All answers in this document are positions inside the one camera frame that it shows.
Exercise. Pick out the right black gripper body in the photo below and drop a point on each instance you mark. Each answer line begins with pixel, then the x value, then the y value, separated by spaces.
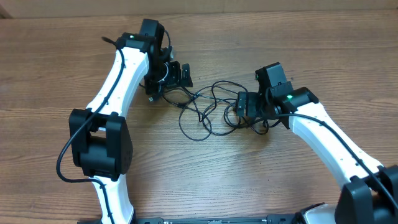
pixel 253 104

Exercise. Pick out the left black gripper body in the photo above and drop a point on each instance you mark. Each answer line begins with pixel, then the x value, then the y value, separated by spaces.
pixel 174 78

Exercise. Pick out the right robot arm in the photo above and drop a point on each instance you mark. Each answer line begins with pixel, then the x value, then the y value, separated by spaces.
pixel 368 188

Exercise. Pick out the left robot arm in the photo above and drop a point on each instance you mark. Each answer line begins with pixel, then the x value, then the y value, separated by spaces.
pixel 99 137

